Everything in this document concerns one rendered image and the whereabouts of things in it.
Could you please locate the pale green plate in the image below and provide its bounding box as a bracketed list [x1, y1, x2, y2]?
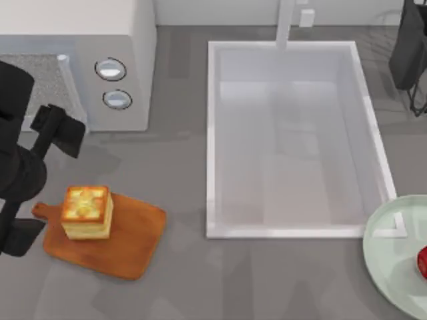
[362, 194, 427, 320]

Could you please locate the large round microwave knob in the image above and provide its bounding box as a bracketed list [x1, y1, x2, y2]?
[94, 57, 128, 82]

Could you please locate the white microwave door handle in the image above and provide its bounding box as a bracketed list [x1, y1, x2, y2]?
[56, 54, 89, 135]

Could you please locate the small white wall box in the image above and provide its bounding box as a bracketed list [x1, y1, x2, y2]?
[300, 9, 315, 28]

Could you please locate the toasted bread block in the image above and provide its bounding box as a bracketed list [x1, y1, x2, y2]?
[60, 185, 113, 241]

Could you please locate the speckled microwave door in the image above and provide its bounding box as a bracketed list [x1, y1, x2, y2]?
[0, 35, 89, 134]

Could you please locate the small round microwave knob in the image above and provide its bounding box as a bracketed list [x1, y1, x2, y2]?
[102, 89, 133, 111]

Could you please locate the pale microwave oven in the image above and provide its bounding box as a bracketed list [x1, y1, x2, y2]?
[0, 0, 157, 134]

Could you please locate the tall white tap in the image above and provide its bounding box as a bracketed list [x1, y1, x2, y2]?
[274, 0, 295, 51]

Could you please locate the white sink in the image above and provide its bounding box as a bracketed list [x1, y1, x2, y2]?
[204, 40, 398, 239]

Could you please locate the wooden cutting board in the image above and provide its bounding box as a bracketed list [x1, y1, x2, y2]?
[31, 191, 167, 281]

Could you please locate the red apple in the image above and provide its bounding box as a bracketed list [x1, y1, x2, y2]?
[416, 245, 427, 278]

